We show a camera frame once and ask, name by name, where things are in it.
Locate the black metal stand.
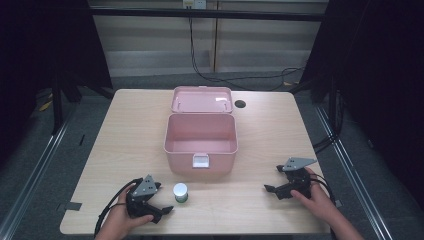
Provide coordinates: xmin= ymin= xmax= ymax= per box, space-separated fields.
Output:
xmin=328 ymin=76 xmax=338 ymax=134
xmin=49 ymin=71 xmax=65 ymax=136

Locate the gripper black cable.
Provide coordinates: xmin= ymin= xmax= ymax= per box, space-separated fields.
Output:
xmin=93 ymin=177 xmax=144 ymax=238
xmin=309 ymin=173 xmax=338 ymax=240

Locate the white-capped green bottle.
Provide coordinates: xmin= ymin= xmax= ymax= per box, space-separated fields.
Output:
xmin=172 ymin=182 xmax=190 ymax=204

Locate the black curtain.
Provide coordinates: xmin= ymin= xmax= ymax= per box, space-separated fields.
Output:
xmin=301 ymin=0 xmax=424 ymax=208
xmin=0 ymin=0 xmax=114 ymax=161

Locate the black hanging wall cable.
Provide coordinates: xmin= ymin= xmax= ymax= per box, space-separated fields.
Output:
xmin=188 ymin=16 xmax=306 ymax=92

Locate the aluminium floor rail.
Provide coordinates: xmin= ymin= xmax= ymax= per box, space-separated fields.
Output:
xmin=314 ymin=106 xmax=396 ymax=240
xmin=0 ymin=109 xmax=76 ymax=240

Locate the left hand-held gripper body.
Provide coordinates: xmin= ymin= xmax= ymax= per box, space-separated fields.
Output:
xmin=125 ymin=174 xmax=163 ymax=222

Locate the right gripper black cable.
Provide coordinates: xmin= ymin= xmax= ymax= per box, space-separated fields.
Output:
xmin=309 ymin=173 xmax=338 ymax=240

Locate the yellow floor tape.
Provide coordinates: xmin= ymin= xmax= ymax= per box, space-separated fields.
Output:
xmin=38 ymin=93 xmax=54 ymax=113

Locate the person's right hand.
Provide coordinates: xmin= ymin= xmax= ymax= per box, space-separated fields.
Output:
xmin=289 ymin=167 xmax=338 ymax=222

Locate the white wall power outlet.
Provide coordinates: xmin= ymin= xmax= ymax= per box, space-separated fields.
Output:
xmin=182 ymin=0 xmax=208 ymax=10

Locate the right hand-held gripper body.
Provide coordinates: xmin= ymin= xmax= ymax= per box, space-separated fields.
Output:
xmin=275 ymin=156 xmax=318 ymax=201

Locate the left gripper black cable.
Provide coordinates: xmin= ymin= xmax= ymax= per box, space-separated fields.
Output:
xmin=93 ymin=177 xmax=144 ymax=238

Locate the person's left hand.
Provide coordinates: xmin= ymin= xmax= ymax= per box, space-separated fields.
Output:
xmin=98 ymin=184 xmax=155 ymax=240

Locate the pink storage box with lid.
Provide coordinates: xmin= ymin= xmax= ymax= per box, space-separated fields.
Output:
xmin=163 ymin=85 xmax=240 ymax=178

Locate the black floor cable bundle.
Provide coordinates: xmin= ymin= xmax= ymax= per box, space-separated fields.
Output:
xmin=311 ymin=89 xmax=346 ymax=154

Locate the black horizontal frame bar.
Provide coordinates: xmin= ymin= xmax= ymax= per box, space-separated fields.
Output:
xmin=89 ymin=7 xmax=329 ymax=23

